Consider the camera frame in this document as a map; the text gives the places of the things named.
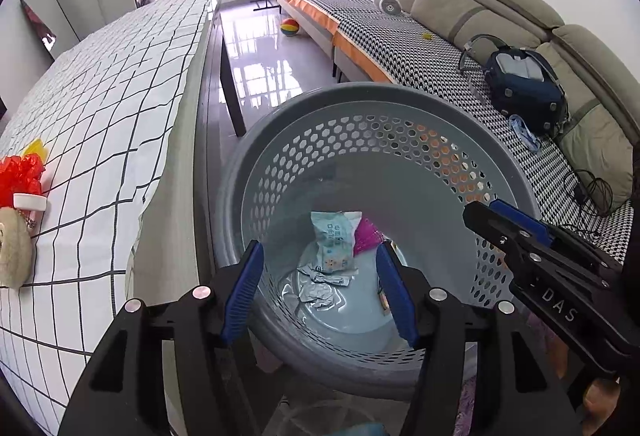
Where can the grey perforated plastic basket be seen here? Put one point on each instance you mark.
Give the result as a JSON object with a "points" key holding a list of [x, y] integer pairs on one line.
{"points": [[450, 155]]}

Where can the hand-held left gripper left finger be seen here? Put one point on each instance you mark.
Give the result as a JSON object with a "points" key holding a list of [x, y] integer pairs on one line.
{"points": [[245, 291]]}

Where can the blue white face mask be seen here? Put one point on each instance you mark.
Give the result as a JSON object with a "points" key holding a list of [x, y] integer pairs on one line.
{"points": [[524, 130]]}

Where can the blue white wipes packet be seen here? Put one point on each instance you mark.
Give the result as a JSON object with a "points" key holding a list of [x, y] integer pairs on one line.
{"points": [[332, 241]]}

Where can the small white fan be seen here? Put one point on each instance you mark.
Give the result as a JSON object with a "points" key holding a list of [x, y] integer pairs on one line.
{"points": [[389, 3]]}

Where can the dark blue backpack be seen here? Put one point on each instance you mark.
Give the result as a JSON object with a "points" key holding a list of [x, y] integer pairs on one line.
{"points": [[520, 83]]}

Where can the white round lid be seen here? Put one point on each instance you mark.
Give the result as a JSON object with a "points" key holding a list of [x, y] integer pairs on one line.
{"points": [[31, 202]]}

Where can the yellow plastic wrapper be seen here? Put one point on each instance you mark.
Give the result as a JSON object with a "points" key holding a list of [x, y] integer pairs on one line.
{"points": [[36, 150]]}

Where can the red plastic bag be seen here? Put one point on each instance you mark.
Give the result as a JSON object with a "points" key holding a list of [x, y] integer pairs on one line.
{"points": [[20, 181]]}

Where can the grey sofa with checked cover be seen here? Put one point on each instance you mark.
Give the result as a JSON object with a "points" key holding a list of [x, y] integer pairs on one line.
{"points": [[425, 0]]}

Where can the grey cabinet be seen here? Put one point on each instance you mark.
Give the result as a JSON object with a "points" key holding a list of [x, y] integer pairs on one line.
{"points": [[116, 1]]}

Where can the silver wrapper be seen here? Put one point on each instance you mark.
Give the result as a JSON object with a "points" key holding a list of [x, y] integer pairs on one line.
{"points": [[320, 291]]}

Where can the standing mirror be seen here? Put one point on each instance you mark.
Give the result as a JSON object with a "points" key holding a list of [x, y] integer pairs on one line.
{"points": [[47, 20]]}

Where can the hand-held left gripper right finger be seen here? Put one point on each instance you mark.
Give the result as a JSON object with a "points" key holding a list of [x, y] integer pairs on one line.
{"points": [[397, 296]]}

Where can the person's right hand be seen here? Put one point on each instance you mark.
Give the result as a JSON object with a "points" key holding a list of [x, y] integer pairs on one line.
{"points": [[602, 401]]}

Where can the beige round plush toy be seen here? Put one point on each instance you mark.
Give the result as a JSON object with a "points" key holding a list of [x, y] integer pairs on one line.
{"points": [[15, 248]]}

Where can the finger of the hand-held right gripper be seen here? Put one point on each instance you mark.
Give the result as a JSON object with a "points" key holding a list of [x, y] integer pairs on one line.
{"points": [[492, 228], [525, 221]]}

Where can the colourful ball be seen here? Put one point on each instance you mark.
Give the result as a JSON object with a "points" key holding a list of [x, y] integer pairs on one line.
{"points": [[289, 27]]}

